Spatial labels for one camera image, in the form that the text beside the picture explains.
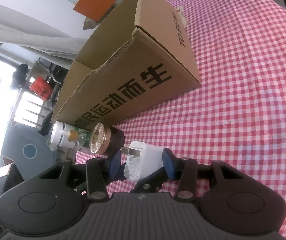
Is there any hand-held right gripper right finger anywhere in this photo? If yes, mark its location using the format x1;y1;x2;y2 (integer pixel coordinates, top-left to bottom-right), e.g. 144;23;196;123
130;147;243;203

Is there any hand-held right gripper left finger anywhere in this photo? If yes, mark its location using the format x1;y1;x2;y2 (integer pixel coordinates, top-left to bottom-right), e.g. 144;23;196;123
38;152;127;202

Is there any white charger plug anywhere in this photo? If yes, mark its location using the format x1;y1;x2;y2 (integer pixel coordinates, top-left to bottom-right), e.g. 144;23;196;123
120;141;165;182

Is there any brown jar with gold lid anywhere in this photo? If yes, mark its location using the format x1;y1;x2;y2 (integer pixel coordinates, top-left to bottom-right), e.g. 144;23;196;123
88;122;125;155

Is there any small clear dropper bottle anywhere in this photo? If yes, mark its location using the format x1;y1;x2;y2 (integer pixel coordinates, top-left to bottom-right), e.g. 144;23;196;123
60;129;91;147

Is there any white bottle with green label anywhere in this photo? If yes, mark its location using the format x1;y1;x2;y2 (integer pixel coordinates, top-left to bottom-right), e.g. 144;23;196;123
50;121;93;150

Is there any printed cardboard box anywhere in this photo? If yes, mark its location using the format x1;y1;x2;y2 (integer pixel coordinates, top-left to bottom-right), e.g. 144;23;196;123
51;0;201;130

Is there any blue-grey patterned rug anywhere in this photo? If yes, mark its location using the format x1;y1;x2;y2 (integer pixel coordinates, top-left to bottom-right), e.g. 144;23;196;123
0;122;59;170

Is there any pink checkered tablecloth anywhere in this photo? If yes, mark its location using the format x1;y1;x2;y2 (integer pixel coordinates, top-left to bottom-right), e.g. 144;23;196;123
75;0;286;238

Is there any red bag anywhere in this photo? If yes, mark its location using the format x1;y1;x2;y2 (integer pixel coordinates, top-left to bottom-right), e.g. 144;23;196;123
30;77;53;99

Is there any brown-topped dark stool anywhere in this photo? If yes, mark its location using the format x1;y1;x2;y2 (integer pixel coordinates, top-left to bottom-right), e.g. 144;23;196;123
0;164;25;188

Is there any black bundle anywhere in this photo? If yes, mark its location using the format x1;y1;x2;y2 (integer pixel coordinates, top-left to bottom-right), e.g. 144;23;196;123
11;64;30;87

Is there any white curtain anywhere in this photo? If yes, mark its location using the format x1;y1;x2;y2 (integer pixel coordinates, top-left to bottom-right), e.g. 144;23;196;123
0;0;88;55

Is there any orange box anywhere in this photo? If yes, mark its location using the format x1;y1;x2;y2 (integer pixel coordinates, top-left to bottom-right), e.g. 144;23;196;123
73;0;137;29

